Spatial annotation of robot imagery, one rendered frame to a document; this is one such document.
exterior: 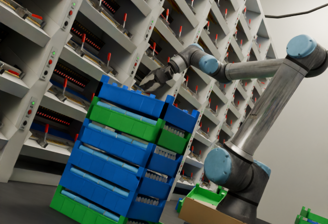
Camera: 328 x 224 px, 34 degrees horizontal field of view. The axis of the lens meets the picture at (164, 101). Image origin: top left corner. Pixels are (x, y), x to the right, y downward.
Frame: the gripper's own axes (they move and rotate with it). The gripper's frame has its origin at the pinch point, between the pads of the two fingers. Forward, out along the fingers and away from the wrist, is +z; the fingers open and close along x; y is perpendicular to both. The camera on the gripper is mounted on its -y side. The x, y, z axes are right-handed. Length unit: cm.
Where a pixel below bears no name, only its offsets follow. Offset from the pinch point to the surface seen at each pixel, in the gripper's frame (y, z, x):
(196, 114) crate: -87, 13, -3
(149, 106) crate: -93, 28, 10
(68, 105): -38, 41, 18
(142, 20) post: -6.2, -15.4, 28.8
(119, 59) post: -3.3, 4.0, 18.8
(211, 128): 159, -76, -88
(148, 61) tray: 8.3, -11.7, 8.9
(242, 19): 117, -129, -19
